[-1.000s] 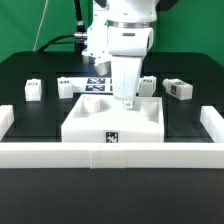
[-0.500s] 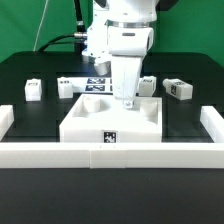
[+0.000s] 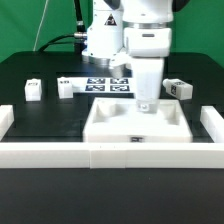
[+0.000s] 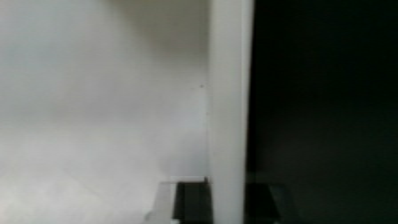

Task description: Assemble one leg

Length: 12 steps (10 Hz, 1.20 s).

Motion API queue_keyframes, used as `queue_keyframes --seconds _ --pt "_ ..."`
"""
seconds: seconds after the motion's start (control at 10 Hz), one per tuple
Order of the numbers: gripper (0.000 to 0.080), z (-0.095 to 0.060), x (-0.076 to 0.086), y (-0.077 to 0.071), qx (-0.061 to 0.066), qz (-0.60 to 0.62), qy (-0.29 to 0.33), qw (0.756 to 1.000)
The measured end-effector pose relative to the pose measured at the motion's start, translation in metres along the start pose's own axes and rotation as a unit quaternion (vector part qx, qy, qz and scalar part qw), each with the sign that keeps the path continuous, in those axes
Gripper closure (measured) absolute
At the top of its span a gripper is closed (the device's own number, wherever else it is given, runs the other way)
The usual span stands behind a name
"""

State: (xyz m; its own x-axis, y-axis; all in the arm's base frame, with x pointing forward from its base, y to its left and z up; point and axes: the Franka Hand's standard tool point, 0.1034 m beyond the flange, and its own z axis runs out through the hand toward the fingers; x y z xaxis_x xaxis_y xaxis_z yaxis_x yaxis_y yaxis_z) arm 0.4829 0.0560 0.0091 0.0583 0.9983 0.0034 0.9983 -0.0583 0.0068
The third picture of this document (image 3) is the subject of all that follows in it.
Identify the white U-shaped fence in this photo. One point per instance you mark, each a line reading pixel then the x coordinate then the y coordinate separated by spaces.
pixel 97 155

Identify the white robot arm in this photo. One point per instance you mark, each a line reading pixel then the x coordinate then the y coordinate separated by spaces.
pixel 133 34

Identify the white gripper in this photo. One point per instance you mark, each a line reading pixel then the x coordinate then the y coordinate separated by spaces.
pixel 147 74

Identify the fiducial marker sheet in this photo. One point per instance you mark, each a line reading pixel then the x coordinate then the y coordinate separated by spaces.
pixel 101 85

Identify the white square tabletop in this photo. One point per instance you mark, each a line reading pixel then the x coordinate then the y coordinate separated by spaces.
pixel 117 120

